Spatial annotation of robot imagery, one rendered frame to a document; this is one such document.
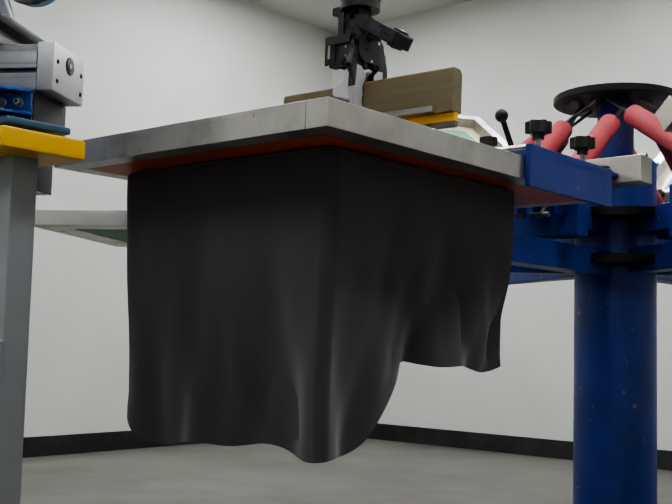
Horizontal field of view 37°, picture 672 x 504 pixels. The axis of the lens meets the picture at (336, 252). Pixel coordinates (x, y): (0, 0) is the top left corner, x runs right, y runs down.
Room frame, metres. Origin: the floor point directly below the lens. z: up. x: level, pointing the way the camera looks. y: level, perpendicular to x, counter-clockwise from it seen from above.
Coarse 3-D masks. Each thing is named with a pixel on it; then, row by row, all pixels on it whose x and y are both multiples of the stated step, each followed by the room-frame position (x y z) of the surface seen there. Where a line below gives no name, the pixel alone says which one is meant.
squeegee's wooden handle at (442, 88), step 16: (384, 80) 1.72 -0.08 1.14; (400, 80) 1.69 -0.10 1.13; (416, 80) 1.67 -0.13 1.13; (432, 80) 1.65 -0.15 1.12; (448, 80) 1.63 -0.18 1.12; (288, 96) 1.87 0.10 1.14; (304, 96) 1.84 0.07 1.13; (320, 96) 1.81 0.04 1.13; (368, 96) 1.74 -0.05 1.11; (384, 96) 1.72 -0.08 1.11; (400, 96) 1.69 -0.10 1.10; (416, 96) 1.67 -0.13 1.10; (432, 96) 1.65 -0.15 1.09; (448, 96) 1.63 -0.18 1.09; (448, 112) 1.64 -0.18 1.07
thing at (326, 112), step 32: (160, 128) 1.44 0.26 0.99; (192, 128) 1.40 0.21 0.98; (224, 128) 1.36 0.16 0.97; (256, 128) 1.32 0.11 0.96; (288, 128) 1.28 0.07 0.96; (320, 128) 1.25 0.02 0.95; (352, 128) 1.27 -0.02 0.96; (384, 128) 1.32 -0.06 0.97; (416, 128) 1.38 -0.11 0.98; (96, 160) 1.54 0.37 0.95; (128, 160) 1.53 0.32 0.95; (448, 160) 1.45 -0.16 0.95; (480, 160) 1.50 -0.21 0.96; (512, 160) 1.58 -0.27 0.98
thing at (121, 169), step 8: (152, 160) 1.52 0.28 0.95; (160, 160) 1.52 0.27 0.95; (168, 160) 1.52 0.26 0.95; (176, 160) 1.51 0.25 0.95; (184, 160) 1.51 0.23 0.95; (192, 160) 1.51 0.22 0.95; (200, 160) 1.51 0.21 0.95; (208, 160) 1.51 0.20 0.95; (216, 160) 1.51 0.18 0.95; (96, 168) 1.61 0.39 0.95; (104, 168) 1.61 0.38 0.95; (112, 168) 1.60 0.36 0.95; (120, 168) 1.60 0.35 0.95; (128, 168) 1.60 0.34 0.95; (136, 168) 1.60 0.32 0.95; (144, 168) 1.60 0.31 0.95; (152, 168) 1.59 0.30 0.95; (160, 168) 1.59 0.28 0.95
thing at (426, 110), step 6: (414, 108) 1.66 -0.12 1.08; (420, 108) 1.65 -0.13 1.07; (426, 108) 1.64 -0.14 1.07; (432, 108) 1.64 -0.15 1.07; (390, 114) 1.69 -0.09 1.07; (396, 114) 1.68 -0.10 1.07; (402, 114) 1.67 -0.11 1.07; (408, 114) 1.67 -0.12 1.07; (414, 114) 1.66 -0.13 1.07; (420, 114) 1.66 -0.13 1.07; (426, 114) 1.66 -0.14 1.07; (432, 114) 1.66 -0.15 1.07
